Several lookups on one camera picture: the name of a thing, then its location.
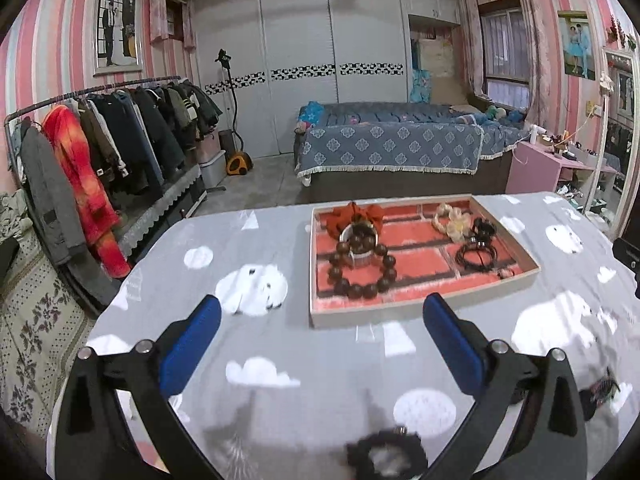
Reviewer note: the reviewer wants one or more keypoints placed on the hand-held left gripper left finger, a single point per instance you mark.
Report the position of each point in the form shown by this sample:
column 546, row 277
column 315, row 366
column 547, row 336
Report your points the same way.
column 192, row 345

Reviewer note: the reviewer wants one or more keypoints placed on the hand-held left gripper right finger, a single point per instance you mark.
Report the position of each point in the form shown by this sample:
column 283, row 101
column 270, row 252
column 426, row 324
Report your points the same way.
column 452, row 345

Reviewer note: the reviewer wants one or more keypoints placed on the orange lined jewelry tray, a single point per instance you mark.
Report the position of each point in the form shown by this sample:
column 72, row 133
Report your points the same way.
column 420, row 260

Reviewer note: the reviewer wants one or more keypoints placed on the black hair claw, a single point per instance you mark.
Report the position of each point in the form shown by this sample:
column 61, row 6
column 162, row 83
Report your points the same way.
column 482, row 227

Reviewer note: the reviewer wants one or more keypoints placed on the small black hair clip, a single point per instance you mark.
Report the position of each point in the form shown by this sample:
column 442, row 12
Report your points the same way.
column 597, row 392

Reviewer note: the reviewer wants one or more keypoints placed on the black scrunchie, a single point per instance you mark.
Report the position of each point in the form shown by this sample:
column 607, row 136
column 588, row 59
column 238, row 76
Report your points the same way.
column 360, row 452

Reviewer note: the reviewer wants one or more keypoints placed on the orange scrunchie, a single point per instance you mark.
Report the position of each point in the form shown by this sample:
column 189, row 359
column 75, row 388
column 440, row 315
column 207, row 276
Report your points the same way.
column 345, row 217

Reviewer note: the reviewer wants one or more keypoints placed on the grey polar bear sheet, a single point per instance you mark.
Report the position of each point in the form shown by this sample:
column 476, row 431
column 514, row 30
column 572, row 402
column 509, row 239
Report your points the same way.
column 280, row 320

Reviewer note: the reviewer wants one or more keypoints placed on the white framed standing mirror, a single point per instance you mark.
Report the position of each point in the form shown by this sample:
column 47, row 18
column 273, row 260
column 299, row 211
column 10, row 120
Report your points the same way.
column 600, row 160

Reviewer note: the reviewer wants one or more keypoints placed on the pink desk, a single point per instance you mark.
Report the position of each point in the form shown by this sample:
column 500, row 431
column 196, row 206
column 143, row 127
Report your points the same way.
column 535, row 170

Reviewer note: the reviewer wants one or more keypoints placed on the white hair dryer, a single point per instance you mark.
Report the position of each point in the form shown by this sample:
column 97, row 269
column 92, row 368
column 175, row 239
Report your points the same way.
column 536, row 134

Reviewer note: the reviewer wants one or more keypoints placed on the patterned beige cloth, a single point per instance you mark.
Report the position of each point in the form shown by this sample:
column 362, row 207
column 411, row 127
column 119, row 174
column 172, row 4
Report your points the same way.
column 35, row 330

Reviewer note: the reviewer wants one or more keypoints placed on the grey storage box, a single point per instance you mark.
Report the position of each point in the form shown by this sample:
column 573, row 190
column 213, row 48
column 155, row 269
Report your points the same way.
column 212, row 165

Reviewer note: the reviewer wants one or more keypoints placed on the garment steamer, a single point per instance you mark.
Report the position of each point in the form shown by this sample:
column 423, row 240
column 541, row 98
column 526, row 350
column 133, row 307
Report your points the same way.
column 237, row 162

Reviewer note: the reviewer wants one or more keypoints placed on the grey quilted coat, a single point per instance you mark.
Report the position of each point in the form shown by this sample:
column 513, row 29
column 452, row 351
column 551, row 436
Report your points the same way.
column 50, row 195

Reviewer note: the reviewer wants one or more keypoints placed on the orange red robe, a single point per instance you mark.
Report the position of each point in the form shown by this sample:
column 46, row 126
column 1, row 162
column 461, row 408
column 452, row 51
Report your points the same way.
column 80, row 170

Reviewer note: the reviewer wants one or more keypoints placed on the bed with blue patterned cover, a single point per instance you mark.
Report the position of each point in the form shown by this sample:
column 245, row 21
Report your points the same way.
column 390, row 145

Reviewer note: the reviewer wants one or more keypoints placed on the couple photo poster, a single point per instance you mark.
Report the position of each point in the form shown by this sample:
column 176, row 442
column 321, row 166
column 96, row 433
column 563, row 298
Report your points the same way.
column 576, row 45

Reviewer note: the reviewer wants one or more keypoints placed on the row of hanging dark clothes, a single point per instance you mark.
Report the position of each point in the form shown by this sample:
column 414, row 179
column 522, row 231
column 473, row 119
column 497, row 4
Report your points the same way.
column 150, row 130

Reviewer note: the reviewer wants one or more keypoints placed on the red flower decoration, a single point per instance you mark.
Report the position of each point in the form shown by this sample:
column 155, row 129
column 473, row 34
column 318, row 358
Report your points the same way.
column 620, row 32

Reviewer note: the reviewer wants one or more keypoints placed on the barred window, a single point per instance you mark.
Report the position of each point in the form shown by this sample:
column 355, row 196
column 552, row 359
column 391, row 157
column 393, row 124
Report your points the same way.
column 505, row 55

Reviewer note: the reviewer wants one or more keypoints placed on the pink floral window curtain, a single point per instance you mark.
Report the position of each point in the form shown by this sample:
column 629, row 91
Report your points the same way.
column 535, row 35

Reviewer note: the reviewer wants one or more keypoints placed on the metal clothes rack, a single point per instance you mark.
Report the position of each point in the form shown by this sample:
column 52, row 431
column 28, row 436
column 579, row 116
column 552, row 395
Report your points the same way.
column 100, row 86

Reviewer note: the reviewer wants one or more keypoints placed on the framed wedding poster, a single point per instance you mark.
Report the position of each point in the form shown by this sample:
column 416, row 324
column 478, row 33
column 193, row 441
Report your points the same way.
column 117, row 27

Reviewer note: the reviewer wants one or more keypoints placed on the white sliding door wardrobe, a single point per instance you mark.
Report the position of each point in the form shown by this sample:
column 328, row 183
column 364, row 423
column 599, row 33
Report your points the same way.
column 300, row 35

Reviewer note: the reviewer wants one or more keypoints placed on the short pink curtain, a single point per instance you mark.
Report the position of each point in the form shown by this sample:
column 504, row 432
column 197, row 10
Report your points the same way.
column 160, row 15

